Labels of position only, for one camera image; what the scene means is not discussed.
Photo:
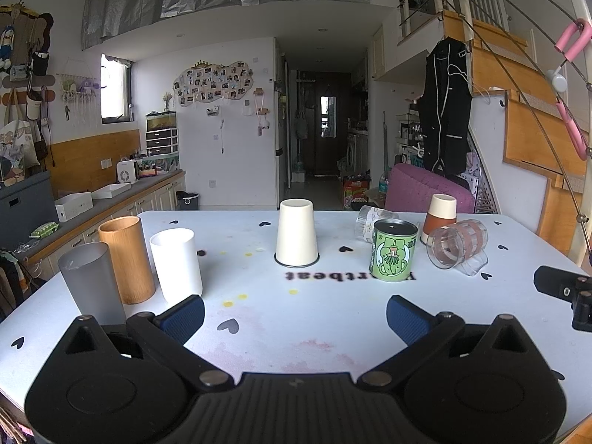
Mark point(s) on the white air purifier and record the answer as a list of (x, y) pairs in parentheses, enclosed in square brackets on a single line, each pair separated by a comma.
[(127, 171)]

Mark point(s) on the grey frosted cup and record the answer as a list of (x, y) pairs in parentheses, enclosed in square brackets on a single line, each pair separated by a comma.
[(88, 273)]

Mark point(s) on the green printed tin can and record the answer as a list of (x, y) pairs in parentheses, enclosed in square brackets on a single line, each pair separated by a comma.
[(393, 245)]

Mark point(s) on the wooden brown cup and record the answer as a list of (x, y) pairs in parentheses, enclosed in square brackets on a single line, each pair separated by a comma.
[(129, 256)]

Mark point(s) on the clear glass with brown bands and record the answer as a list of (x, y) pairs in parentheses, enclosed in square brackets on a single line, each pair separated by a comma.
[(460, 246)]

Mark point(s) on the clear glass jar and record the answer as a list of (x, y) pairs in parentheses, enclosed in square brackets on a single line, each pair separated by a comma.
[(366, 218)]

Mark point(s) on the dark grey storage box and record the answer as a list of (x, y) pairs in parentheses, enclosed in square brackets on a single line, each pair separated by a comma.
[(24, 207)]

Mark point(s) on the cloud shaped photo board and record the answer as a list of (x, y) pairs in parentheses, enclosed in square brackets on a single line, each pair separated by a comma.
[(208, 82)]

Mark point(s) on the small drawer organiser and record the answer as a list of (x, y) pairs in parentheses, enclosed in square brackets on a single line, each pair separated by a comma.
[(161, 136)]

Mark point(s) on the black hanging jacket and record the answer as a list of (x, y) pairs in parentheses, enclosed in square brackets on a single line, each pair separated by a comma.
[(445, 108)]

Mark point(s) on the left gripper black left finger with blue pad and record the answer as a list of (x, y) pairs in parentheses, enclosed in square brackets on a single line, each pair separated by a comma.
[(162, 339)]

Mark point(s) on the white box on counter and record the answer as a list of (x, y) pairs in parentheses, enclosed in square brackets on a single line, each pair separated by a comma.
[(70, 206)]

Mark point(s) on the purple armchair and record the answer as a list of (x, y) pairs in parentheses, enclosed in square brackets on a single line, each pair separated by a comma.
[(410, 189)]

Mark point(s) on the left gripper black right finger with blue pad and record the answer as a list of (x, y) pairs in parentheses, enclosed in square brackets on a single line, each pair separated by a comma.
[(426, 337)]

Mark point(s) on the white cylindrical cup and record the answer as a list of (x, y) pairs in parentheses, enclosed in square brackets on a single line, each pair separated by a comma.
[(177, 265)]

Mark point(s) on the pink foam handle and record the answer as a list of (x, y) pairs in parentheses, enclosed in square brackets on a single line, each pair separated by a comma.
[(574, 39)]

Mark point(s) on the brown and cream paper cup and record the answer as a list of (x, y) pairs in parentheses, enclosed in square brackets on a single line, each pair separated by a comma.
[(441, 212)]

